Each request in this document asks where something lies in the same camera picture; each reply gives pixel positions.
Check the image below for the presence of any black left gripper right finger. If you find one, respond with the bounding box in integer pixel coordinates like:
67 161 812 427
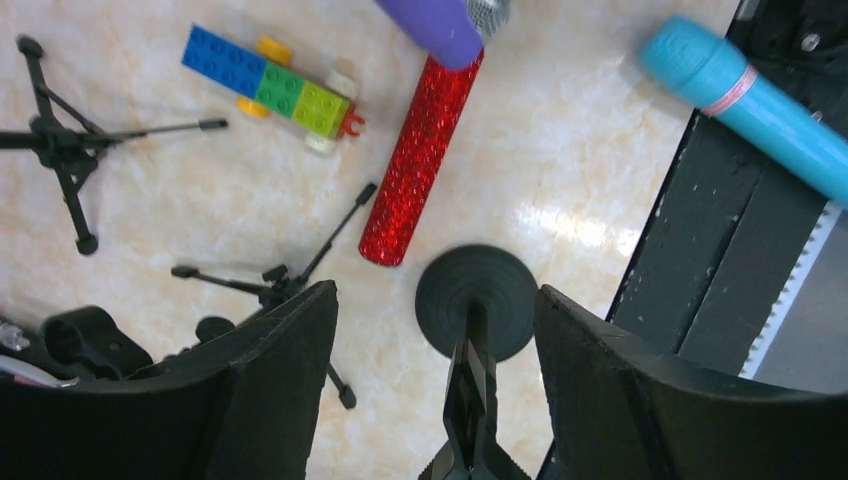
534 286 847 479

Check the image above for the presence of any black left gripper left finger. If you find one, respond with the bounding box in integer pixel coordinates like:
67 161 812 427
1 280 339 479

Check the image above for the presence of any black round-base mic stand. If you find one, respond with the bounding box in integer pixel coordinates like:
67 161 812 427
415 244 537 479

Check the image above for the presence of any purple microphone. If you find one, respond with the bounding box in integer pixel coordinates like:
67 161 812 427
376 0 483 71

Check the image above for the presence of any black tripod stand with clip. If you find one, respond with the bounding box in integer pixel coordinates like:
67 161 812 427
40 183 377 380

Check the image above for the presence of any black tripod stand with shockmount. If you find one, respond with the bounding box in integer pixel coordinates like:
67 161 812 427
1 35 228 256

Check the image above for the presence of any toy brick car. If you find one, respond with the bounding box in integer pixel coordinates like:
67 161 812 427
181 24 366 154

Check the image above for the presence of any teal microphone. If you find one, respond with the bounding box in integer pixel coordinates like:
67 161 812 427
639 15 847 207

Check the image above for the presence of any red glitter microphone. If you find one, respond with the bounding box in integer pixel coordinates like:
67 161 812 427
358 0 513 268

